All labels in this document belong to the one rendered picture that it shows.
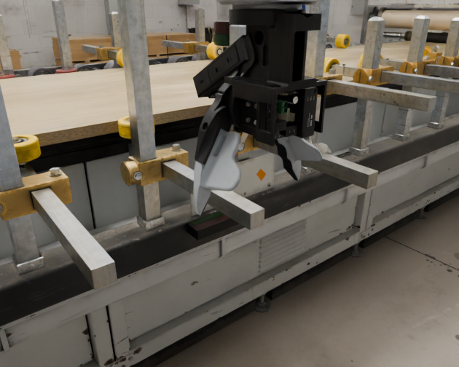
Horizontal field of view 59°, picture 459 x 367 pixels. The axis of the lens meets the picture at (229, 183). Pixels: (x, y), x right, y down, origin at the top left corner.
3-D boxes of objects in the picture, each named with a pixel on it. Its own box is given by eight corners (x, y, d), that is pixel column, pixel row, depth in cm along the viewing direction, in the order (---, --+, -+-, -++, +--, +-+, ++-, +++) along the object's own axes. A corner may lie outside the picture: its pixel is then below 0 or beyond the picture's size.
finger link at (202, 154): (192, 159, 39) (234, 78, 39) (183, 154, 40) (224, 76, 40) (224, 175, 42) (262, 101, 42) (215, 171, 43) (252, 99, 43)
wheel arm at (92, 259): (119, 285, 51) (116, 258, 49) (93, 296, 49) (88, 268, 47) (31, 179, 82) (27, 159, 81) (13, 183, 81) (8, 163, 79)
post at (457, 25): (437, 146, 162) (465, 17, 142) (433, 148, 160) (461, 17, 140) (429, 144, 164) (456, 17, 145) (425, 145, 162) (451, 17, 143)
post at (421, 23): (403, 157, 147) (430, 15, 128) (398, 159, 145) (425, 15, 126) (395, 154, 150) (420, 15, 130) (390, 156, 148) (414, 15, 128)
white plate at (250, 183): (275, 187, 106) (276, 151, 102) (191, 216, 92) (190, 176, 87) (273, 186, 107) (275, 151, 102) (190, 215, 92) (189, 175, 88)
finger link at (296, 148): (325, 192, 47) (298, 140, 41) (288, 177, 52) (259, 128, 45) (340, 173, 48) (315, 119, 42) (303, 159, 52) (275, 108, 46)
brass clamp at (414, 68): (433, 75, 139) (437, 60, 136) (413, 79, 131) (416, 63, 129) (417, 73, 143) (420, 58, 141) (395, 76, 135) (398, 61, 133)
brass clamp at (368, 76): (393, 83, 124) (395, 66, 122) (367, 88, 117) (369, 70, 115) (376, 80, 129) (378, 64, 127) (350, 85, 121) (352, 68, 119)
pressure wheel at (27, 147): (55, 185, 84) (45, 132, 80) (36, 202, 77) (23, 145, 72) (18, 183, 85) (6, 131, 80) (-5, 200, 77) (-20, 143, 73)
